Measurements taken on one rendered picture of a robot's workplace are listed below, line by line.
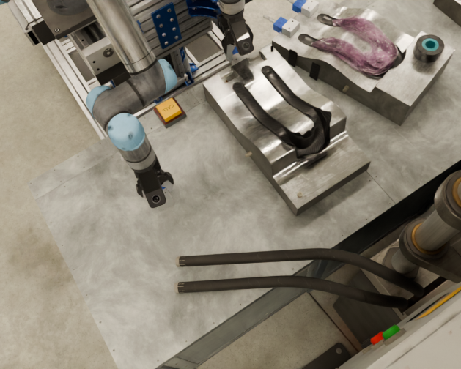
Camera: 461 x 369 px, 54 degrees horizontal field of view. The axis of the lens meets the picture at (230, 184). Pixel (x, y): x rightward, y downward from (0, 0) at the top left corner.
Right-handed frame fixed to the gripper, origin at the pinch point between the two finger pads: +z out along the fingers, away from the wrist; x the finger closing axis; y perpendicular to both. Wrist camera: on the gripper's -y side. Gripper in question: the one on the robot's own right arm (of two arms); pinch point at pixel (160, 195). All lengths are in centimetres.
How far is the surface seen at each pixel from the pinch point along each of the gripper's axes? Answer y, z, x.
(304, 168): -10.6, -1.5, -40.9
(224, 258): -25.3, -1.5, -9.5
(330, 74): 16, -1, -64
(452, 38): 14, 4, -109
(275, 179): -10.5, -1.6, -31.9
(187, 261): -21.2, 1.0, -0.1
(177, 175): 6.3, 4.6, -6.7
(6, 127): 118, 85, 69
